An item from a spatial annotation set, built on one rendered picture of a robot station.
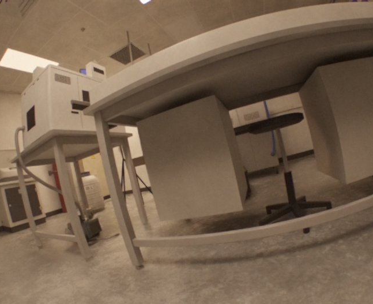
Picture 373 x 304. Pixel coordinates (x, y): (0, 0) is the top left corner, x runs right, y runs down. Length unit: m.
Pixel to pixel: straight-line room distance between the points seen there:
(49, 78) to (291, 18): 1.50
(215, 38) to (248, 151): 2.18
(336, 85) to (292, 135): 3.06
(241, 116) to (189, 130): 1.93
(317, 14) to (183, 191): 1.09
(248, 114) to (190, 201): 2.05
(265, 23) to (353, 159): 0.78
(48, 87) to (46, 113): 0.19
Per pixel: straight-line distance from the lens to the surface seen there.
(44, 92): 1.58
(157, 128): 1.13
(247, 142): 2.82
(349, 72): 1.19
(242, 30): 0.83
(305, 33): 0.85
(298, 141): 4.12
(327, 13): 0.95
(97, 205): 3.49
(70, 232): 1.85
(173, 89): 0.83
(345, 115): 1.11
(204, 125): 1.02
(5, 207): 3.61
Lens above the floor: 0.52
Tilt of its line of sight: 2 degrees up
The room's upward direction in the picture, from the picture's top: 14 degrees counter-clockwise
